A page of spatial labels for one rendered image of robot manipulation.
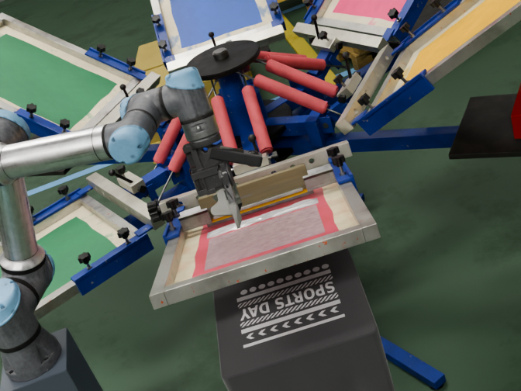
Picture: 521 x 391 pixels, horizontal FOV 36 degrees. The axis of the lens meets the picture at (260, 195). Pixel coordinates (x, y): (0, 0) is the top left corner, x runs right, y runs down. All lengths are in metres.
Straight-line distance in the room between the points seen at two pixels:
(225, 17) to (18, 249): 2.19
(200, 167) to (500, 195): 2.71
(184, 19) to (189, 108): 2.36
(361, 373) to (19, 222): 1.01
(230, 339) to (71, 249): 0.95
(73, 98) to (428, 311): 1.85
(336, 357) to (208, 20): 2.21
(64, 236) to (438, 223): 1.91
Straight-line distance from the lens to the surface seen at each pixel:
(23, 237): 2.07
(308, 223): 2.24
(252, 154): 1.73
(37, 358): 2.12
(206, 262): 2.21
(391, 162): 4.72
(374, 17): 3.56
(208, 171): 1.73
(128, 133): 1.61
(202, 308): 4.09
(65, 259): 3.04
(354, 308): 2.29
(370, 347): 2.23
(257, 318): 2.37
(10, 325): 2.06
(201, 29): 3.98
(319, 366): 2.24
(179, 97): 1.70
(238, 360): 2.26
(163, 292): 1.98
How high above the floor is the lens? 2.42
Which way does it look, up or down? 30 degrees down
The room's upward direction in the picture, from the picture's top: 20 degrees counter-clockwise
